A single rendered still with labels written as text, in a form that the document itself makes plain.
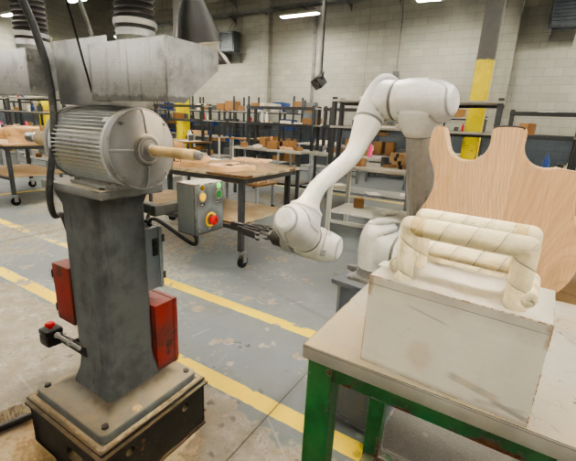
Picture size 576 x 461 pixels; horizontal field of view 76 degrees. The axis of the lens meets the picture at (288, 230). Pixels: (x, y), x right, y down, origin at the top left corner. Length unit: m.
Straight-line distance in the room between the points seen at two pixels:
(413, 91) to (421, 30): 11.18
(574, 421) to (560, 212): 0.41
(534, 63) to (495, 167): 10.98
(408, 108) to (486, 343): 0.84
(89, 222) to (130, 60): 0.59
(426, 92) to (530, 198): 0.49
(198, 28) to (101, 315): 1.01
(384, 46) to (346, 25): 1.46
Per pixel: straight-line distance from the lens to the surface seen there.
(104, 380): 1.68
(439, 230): 0.62
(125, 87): 1.08
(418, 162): 1.36
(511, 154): 0.95
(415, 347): 0.69
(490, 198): 0.97
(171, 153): 1.17
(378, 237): 1.58
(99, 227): 1.40
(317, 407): 0.85
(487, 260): 0.79
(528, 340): 0.65
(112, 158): 1.22
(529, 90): 11.84
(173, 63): 0.98
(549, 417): 0.76
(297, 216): 1.02
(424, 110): 1.28
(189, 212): 1.45
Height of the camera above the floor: 1.35
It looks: 16 degrees down
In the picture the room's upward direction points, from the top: 3 degrees clockwise
